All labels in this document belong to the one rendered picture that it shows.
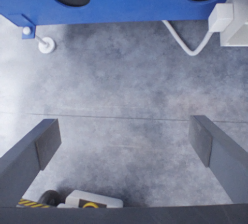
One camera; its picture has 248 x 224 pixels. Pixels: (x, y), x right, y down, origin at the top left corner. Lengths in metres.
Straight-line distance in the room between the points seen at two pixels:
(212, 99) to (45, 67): 0.96
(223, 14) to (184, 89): 0.41
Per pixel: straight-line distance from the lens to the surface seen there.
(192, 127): 0.16
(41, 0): 0.86
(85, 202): 0.92
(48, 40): 1.18
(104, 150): 0.97
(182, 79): 0.97
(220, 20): 0.73
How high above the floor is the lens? 0.93
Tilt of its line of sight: 80 degrees down
